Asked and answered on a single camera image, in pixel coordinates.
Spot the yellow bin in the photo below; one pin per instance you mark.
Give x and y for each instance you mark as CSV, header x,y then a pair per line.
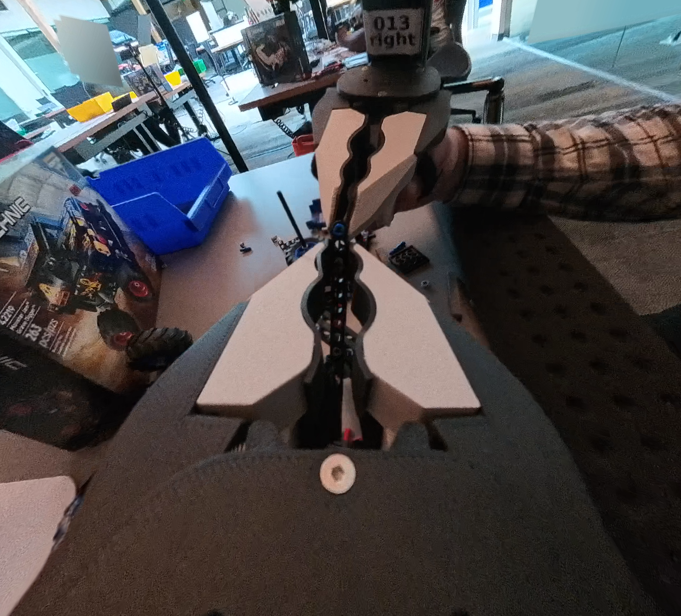
x,y
90,106

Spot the black studded toy plate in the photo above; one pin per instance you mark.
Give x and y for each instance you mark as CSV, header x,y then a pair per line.
x,y
410,258

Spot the dark wooden table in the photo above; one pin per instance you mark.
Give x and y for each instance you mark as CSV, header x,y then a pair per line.
x,y
287,90

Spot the black metal pole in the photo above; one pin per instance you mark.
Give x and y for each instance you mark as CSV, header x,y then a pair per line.
x,y
176,42

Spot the person's right hand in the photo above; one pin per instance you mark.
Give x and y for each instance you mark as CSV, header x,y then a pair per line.
x,y
442,169

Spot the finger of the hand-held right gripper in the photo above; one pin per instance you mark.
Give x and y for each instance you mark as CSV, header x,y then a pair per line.
x,y
335,148
394,159

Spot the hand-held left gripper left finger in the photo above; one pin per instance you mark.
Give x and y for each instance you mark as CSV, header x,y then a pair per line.
x,y
255,361

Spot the black toy truck chassis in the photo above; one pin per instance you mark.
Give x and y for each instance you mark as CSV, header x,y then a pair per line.
x,y
338,297

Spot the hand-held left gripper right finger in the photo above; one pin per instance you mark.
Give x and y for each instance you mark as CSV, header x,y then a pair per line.
x,y
426,361

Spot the person's right forearm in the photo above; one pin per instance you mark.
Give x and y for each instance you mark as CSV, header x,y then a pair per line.
x,y
553,164

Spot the black toy wheel blue rim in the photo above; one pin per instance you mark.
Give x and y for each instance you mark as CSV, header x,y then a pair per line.
x,y
160,348

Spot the light grey desk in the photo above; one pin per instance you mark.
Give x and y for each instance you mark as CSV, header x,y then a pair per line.
x,y
234,276

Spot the long black toy axle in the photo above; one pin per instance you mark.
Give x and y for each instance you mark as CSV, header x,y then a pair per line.
x,y
288,214

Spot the monster truck toy set box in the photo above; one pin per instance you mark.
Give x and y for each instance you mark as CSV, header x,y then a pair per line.
x,y
64,265

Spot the dark printed box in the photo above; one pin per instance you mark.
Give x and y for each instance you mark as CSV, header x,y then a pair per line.
x,y
277,47

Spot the white document stand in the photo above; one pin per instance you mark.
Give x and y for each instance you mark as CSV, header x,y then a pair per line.
x,y
27,542

